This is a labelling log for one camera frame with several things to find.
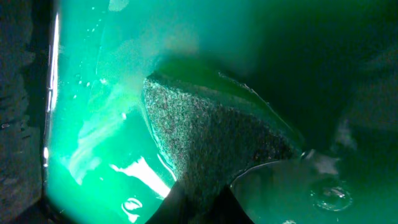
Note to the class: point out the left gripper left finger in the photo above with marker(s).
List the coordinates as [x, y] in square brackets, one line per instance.
[24, 46]

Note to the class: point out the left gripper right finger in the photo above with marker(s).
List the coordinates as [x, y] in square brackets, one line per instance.
[373, 105]

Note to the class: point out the green scouring sponge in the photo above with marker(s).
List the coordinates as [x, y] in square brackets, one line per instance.
[209, 129]

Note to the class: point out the rectangular dark green tray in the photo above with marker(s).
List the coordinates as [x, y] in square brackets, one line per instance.
[100, 163]

